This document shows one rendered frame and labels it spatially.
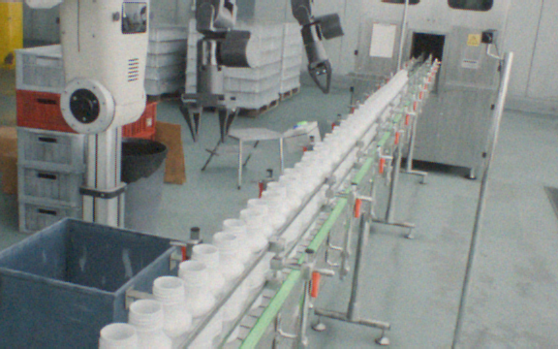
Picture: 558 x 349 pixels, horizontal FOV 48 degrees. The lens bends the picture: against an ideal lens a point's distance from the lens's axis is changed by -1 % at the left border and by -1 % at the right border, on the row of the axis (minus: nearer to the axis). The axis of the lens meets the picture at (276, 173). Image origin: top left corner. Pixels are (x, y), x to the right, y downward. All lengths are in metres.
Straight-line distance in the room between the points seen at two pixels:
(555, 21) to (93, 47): 10.43
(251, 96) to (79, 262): 6.61
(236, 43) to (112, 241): 0.60
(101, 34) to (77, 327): 0.77
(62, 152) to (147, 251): 2.37
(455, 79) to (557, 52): 5.73
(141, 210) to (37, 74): 0.99
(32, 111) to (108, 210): 2.09
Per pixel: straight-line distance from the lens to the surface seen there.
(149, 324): 0.72
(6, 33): 11.52
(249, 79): 8.09
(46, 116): 3.87
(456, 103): 6.16
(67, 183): 3.90
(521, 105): 11.73
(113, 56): 1.73
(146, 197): 3.54
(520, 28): 11.66
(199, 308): 0.83
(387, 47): 6.14
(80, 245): 1.63
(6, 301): 1.40
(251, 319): 1.06
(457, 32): 6.11
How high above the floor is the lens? 1.51
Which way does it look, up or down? 15 degrees down
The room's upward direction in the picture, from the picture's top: 5 degrees clockwise
